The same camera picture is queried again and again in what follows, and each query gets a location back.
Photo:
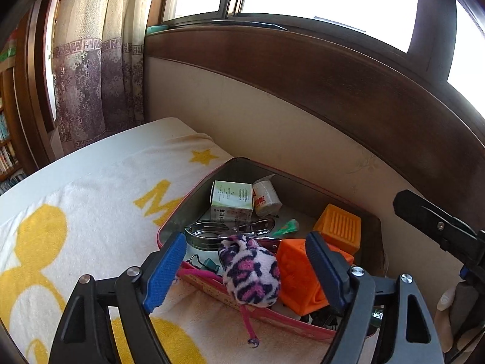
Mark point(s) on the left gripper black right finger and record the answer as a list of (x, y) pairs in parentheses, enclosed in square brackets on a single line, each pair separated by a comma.
[(332, 271)]

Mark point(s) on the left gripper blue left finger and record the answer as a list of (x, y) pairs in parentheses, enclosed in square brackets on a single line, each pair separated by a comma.
[(159, 271)]

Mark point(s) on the orange duck rubber cube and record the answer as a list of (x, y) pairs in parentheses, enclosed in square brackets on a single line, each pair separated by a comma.
[(340, 228)]

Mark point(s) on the dark green binder clip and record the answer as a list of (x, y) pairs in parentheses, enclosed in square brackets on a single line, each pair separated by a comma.
[(206, 264)]

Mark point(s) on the large metal clamp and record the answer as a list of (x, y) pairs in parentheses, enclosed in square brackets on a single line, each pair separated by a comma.
[(207, 235)]

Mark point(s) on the white green ointment tube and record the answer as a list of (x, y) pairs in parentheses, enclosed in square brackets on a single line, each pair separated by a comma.
[(291, 226)]

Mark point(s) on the pink leopard scrunchie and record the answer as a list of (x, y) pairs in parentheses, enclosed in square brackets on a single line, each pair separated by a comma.
[(251, 276)]

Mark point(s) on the white red roll package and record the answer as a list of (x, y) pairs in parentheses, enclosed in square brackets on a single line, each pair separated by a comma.
[(266, 200)]

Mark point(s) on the green yellow medicine box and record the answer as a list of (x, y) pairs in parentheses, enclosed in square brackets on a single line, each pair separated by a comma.
[(231, 201)]

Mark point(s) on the white gloved right hand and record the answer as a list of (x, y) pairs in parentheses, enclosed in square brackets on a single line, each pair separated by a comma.
[(459, 317)]

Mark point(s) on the white yellow towel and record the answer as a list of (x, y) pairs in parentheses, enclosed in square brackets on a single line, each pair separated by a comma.
[(106, 222)]

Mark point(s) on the wooden bookshelf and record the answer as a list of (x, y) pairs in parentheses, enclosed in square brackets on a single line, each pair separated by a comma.
[(15, 160)]

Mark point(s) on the purple patterned curtain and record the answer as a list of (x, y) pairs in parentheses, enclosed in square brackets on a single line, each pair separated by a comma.
[(98, 69)]

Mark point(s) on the stacked gift boxes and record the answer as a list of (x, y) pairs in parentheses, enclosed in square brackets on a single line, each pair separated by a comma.
[(9, 49)]

